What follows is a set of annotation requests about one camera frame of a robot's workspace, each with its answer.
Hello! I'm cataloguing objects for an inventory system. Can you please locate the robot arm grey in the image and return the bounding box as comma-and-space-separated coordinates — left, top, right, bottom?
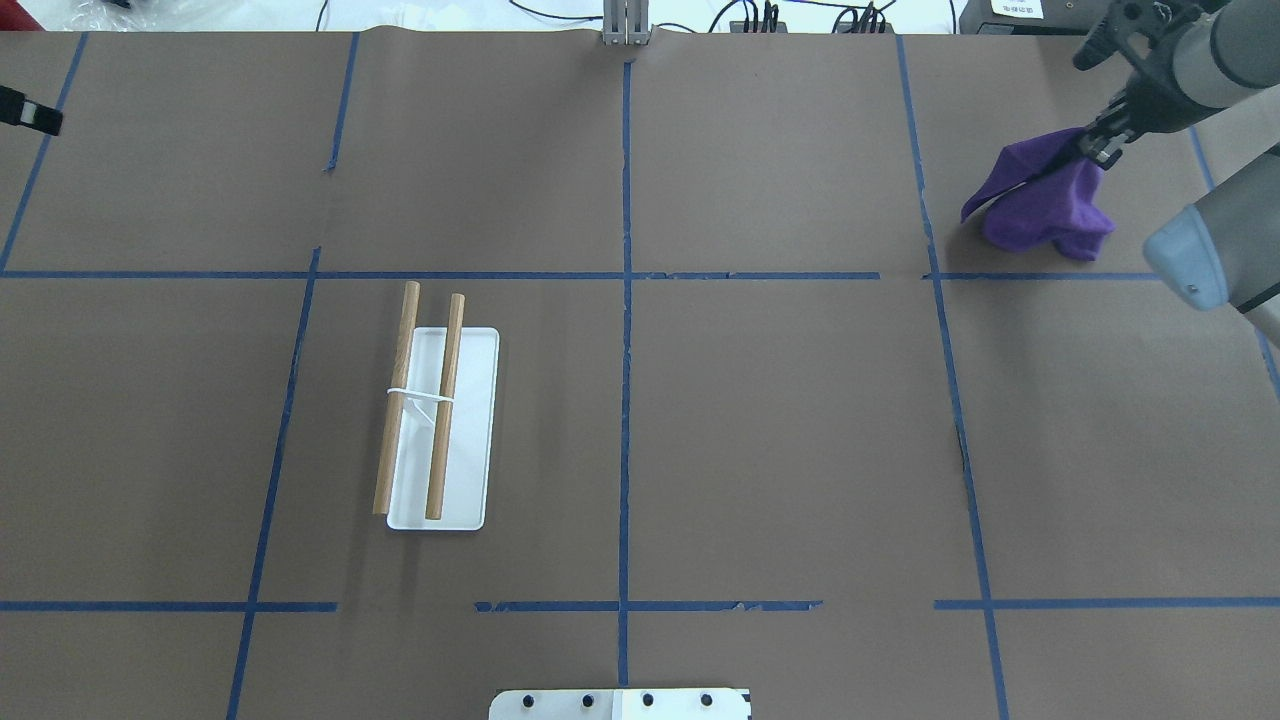
1073, 1, 1279, 345

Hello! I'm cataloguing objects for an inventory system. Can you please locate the black power strip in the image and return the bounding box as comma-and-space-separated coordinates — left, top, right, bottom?
730, 17, 788, 35
832, 15, 895, 35

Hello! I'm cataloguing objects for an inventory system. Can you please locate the black power strip right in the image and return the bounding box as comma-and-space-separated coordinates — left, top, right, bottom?
832, 15, 895, 35

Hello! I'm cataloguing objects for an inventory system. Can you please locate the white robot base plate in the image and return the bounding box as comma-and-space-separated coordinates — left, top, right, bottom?
488, 687, 753, 719

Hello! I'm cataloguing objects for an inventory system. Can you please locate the grey metal camera post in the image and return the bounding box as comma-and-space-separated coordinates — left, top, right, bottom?
602, 0, 653, 47

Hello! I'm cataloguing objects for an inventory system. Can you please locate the black power strip left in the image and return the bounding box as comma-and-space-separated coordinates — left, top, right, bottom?
730, 17, 788, 35

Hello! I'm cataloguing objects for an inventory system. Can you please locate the white towel rack with wooden bars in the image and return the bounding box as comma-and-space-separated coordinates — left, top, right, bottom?
372, 281, 500, 532

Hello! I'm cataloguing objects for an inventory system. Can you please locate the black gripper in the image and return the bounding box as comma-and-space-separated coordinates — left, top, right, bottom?
1073, 1, 1196, 169

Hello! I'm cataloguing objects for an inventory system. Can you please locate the purple towel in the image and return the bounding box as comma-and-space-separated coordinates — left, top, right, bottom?
960, 127, 1115, 263

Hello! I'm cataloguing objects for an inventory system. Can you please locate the black box with label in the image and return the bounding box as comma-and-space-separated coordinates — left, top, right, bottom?
957, 1, 1110, 36

